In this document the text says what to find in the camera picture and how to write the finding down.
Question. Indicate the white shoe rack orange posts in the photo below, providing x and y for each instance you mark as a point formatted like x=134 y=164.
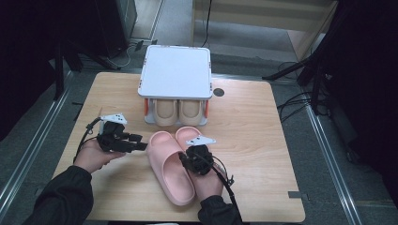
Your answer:
x=175 y=72

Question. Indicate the cream clog with holes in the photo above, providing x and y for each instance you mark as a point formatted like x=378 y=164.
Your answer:
x=165 y=112
x=191 y=112

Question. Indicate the person's right hand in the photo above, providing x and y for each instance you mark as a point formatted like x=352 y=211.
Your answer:
x=206 y=187

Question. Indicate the light wooden shelf unit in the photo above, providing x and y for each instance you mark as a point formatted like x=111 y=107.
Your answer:
x=250 y=18

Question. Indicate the grey tape mark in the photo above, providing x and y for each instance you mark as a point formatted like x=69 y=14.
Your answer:
x=297 y=195

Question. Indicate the pink slipper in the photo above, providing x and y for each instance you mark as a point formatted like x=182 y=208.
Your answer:
x=187 y=132
x=169 y=175

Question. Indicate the dark cabinet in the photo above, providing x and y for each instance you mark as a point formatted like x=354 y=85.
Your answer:
x=115 y=25

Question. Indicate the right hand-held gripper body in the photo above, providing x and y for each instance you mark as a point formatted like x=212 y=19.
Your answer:
x=200 y=156

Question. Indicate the black tripod stand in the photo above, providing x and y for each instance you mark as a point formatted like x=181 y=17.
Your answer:
x=58 y=75
x=316 y=81

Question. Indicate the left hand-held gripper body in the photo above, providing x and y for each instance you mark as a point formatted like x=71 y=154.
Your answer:
x=109 y=139

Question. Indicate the person's left hand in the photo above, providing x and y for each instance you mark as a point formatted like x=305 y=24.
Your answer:
x=90 y=156

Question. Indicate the metal floor rail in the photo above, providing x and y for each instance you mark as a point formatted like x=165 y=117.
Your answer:
x=34 y=146
x=331 y=162

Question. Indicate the dark round table grommet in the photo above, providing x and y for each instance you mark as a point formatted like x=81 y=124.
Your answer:
x=218 y=92

